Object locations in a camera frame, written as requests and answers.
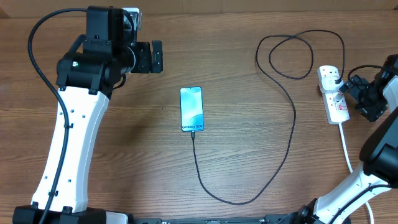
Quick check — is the Samsung Galaxy smartphone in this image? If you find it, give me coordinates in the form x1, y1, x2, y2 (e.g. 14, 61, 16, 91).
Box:
180, 86, 205, 132

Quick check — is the black USB charging cable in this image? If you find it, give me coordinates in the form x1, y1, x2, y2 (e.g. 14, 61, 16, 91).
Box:
190, 29, 346, 206

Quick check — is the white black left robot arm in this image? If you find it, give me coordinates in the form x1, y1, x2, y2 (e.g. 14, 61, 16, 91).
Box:
12, 6, 163, 223

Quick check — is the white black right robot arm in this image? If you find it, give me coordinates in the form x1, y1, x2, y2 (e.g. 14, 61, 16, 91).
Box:
279, 55, 397, 223

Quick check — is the white USB charger plug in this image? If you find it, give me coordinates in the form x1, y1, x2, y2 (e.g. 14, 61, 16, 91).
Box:
319, 77, 343, 94

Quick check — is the white power extension strip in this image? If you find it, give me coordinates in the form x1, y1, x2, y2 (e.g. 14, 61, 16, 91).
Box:
317, 65, 349, 124

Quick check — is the white extension strip cord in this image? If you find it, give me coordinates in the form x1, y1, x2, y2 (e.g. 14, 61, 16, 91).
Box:
338, 123, 374, 224

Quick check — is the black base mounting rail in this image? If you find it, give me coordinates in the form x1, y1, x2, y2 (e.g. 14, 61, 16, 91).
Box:
130, 213, 352, 224

